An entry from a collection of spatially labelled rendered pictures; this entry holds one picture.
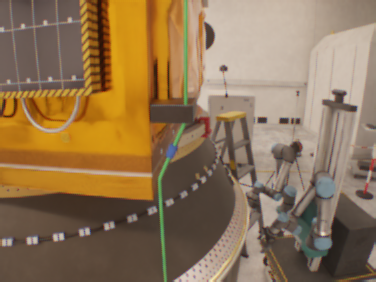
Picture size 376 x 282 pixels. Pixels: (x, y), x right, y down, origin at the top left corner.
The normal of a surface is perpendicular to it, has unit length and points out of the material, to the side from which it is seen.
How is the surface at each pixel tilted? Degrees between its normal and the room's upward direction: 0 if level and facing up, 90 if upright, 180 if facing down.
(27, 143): 97
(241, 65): 90
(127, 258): 62
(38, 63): 90
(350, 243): 90
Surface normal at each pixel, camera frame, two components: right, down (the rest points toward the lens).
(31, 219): 0.25, -0.20
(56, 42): -0.10, 0.29
